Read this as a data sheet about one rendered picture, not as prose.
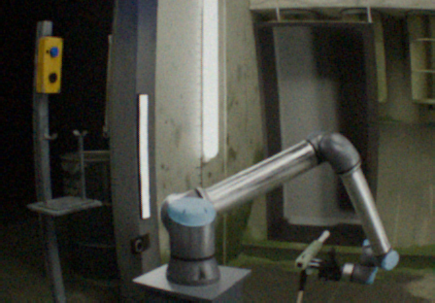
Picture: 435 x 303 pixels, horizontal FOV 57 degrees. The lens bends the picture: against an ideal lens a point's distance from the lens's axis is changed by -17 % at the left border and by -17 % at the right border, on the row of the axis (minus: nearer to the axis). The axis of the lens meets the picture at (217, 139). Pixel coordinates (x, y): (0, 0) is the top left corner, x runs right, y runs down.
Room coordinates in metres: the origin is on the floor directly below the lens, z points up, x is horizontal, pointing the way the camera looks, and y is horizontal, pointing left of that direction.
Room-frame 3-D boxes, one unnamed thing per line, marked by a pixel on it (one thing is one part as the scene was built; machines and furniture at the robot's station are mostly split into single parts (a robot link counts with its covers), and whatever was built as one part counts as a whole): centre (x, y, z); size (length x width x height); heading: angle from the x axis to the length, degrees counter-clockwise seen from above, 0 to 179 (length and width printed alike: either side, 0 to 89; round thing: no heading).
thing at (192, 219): (1.49, 0.09, 0.83); 0.17 x 0.15 x 0.18; 14
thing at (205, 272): (1.48, 0.08, 0.69); 0.19 x 0.19 x 0.10
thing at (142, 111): (2.31, 0.37, 0.96); 0.06 x 0.02 x 0.63; 153
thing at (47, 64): (1.94, 0.77, 1.42); 0.12 x 0.06 x 0.26; 153
